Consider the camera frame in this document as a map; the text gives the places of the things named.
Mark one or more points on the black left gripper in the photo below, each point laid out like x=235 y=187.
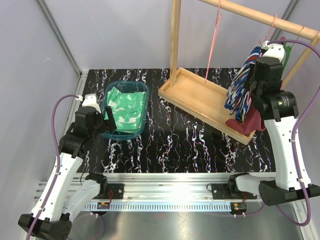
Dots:
x=109 y=123

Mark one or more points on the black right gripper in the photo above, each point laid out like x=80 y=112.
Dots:
x=252 y=73

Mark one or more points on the green tie-dye trousers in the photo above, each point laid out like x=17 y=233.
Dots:
x=127 y=109

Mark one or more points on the pink wire hanger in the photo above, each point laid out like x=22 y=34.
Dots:
x=269 y=31
x=214 y=37

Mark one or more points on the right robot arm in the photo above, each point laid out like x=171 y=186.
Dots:
x=291 y=182

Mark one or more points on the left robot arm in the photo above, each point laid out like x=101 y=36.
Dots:
x=52 y=216

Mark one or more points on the blue patterned trousers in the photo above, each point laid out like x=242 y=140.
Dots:
x=238 y=100

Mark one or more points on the green hanger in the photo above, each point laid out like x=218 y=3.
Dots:
x=288 y=50

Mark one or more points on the teal plastic basket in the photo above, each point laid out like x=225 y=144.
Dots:
x=125 y=87

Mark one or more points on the maroon tank top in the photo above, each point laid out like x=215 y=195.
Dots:
x=252 y=121

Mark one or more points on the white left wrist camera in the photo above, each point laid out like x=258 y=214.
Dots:
x=89 y=100

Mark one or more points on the aluminium mounting rail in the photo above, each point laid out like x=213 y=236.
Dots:
x=164 y=192

